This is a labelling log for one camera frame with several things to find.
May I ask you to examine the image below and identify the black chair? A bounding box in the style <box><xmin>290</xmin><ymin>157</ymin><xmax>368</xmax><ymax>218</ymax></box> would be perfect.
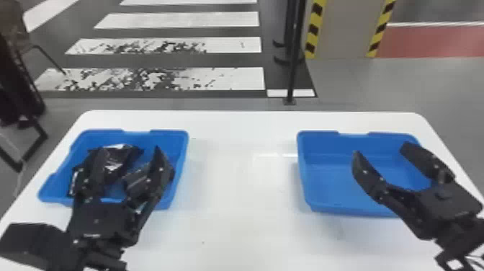
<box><xmin>0</xmin><ymin>0</ymin><xmax>68</xmax><ymax>174</ymax></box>

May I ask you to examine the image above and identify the yellow black striped post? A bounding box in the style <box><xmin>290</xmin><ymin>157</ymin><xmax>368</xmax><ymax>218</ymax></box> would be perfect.
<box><xmin>303</xmin><ymin>0</ymin><xmax>398</xmax><ymax>60</ymax></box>

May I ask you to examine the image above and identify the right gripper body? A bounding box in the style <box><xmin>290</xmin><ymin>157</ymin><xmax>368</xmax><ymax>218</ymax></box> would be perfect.
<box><xmin>413</xmin><ymin>180</ymin><xmax>484</xmax><ymax>242</ymax></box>

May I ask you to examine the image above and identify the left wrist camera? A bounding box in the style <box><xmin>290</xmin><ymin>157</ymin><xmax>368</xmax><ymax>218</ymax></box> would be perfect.
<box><xmin>0</xmin><ymin>222</ymin><xmax>76</xmax><ymax>271</ymax></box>

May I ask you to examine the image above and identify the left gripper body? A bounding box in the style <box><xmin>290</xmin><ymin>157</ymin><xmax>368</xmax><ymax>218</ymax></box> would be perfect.
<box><xmin>66</xmin><ymin>197</ymin><xmax>142</xmax><ymax>249</ymax></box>

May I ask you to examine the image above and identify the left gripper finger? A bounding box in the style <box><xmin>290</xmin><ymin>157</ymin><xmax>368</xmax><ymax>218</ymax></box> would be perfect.
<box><xmin>124</xmin><ymin>145</ymin><xmax>176</xmax><ymax>225</ymax></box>
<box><xmin>71</xmin><ymin>147</ymin><xmax>112</xmax><ymax>204</ymax></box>

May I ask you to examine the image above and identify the black part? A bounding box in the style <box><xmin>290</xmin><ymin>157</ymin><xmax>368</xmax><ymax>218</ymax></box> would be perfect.
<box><xmin>87</xmin><ymin>143</ymin><xmax>145</xmax><ymax>179</ymax></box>

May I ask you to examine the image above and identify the blue tray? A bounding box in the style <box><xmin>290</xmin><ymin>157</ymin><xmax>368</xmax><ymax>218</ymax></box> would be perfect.
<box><xmin>37</xmin><ymin>128</ymin><xmax>189</xmax><ymax>211</ymax></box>
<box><xmin>296</xmin><ymin>130</ymin><xmax>433</xmax><ymax>219</ymax></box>

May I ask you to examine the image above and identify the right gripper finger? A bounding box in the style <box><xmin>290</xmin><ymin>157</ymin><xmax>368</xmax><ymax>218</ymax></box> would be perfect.
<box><xmin>399</xmin><ymin>141</ymin><xmax>457</xmax><ymax>187</ymax></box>
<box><xmin>351</xmin><ymin>150</ymin><xmax>421</xmax><ymax>228</ymax></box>

